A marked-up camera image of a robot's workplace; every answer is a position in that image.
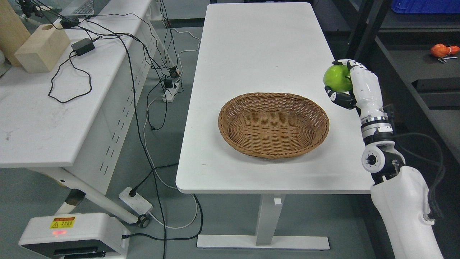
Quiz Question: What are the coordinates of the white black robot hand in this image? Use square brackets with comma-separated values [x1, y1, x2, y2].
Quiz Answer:
[325, 59, 392, 132]

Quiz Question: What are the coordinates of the green apple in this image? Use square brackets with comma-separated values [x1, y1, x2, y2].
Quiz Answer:
[323, 64, 353, 93]

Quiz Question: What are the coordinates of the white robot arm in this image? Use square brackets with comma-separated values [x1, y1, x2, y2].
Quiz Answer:
[361, 116, 443, 259]

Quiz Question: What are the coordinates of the orange toy on shelf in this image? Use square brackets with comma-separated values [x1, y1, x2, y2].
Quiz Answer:
[430, 43, 460, 63]

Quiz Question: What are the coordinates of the blue bin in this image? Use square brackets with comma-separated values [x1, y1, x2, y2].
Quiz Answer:
[391, 0, 460, 14]

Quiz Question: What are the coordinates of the brown wicker basket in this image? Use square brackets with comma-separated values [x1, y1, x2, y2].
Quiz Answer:
[217, 93, 329, 159]

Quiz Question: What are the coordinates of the white center table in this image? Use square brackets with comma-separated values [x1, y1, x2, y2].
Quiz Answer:
[176, 2, 373, 250]

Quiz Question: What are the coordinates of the white far power strip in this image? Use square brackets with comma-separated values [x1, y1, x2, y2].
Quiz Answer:
[162, 80, 180, 103]

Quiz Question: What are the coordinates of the white floor power strip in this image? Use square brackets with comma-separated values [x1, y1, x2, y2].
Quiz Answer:
[119, 187, 153, 215]

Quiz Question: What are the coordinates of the black power adapter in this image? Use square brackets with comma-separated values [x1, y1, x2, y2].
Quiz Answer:
[71, 38, 95, 56]

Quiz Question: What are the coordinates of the white left desk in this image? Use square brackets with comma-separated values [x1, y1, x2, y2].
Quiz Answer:
[0, 0, 161, 224]

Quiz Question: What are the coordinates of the silver laptop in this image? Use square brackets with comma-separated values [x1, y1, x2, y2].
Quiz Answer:
[60, 0, 110, 17]

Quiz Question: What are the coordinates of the light wooden block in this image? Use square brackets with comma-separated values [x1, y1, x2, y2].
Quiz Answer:
[14, 24, 70, 73]

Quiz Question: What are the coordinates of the white machine with warning label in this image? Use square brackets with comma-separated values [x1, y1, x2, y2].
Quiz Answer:
[19, 213, 130, 259]

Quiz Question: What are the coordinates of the tall wooden board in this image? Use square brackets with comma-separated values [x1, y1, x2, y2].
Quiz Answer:
[0, 0, 30, 66]

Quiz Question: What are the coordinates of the black adapter cable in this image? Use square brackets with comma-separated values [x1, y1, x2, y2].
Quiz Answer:
[48, 50, 93, 104]

